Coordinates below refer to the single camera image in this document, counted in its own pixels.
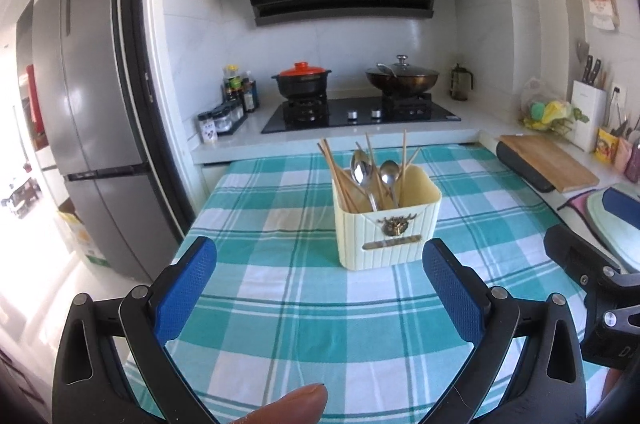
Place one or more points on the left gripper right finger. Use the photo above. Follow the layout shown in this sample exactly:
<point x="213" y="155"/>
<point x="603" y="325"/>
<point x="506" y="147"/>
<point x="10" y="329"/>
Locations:
<point x="547" y="384"/>

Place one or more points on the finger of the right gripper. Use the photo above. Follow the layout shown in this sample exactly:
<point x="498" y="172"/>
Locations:
<point x="623" y="205"/>
<point x="587" y="266"/>

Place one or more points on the grey refrigerator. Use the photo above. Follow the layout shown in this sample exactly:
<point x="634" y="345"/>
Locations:
<point x="89" y="123"/>

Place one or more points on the black pot red lid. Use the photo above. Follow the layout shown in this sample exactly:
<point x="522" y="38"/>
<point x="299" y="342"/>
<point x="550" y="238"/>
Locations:
<point x="302" y="80"/>

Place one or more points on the purple soap dispenser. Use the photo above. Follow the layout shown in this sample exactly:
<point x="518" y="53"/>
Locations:
<point x="632" y="171"/>

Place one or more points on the teal plaid tablecloth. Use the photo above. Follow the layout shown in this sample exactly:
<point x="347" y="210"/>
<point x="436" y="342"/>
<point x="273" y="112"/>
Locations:
<point x="281" y="312"/>

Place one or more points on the white knife block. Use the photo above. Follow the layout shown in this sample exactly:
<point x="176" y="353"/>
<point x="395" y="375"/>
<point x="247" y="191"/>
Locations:
<point x="590" y="101"/>

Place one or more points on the black wok glass lid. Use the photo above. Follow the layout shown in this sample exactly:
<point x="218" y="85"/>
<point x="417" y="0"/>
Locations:
<point x="401" y="78"/>

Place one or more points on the pink cup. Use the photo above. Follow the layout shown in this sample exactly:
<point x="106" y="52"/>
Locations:
<point x="623" y="155"/>

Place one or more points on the black gas stove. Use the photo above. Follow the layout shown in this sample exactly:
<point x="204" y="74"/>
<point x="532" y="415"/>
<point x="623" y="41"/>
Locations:
<point x="298" y="115"/>

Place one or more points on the yellow tin can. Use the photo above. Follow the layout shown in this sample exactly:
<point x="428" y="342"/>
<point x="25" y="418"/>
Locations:
<point x="606" y="146"/>

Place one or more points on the wooden cutting board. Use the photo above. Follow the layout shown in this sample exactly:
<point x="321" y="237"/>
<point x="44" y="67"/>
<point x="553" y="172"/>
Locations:
<point x="562" y="171"/>

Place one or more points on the condiment bottles rack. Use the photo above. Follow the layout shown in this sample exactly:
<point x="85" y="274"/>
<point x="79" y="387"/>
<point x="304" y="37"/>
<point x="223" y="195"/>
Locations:
<point x="239" y="98"/>

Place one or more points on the small steel spoon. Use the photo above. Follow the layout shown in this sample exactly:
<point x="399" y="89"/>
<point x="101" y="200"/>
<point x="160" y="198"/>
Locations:
<point x="389" y="172"/>

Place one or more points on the green cutting mat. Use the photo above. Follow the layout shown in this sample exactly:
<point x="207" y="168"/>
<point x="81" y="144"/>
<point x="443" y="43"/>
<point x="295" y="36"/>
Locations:
<point x="620" y="238"/>

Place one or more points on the large steel spoon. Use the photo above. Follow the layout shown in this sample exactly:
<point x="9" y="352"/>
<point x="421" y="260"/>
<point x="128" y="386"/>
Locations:
<point x="367" y="189"/>

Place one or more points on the cream utensil holder box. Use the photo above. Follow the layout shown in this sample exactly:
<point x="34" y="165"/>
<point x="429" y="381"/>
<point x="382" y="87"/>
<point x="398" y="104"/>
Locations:
<point x="369" y="239"/>

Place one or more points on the white spice jar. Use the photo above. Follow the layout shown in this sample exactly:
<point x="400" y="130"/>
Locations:
<point x="208" y="129"/>

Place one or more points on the cardboard box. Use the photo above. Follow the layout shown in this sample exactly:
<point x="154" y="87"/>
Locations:
<point x="82" y="239"/>

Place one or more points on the person's right hand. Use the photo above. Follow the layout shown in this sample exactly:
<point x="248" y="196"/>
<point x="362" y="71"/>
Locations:
<point x="611" y="379"/>

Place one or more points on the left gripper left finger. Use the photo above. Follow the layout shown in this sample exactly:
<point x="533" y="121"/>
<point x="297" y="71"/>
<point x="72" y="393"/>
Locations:
<point x="90" y="385"/>

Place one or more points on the person's left hand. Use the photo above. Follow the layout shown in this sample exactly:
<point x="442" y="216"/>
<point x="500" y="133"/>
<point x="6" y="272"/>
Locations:
<point x="303" y="406"/>

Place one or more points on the dark glass kettle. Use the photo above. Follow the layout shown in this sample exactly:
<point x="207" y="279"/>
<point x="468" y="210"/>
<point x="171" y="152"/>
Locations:
<point x="461" y="83"/>

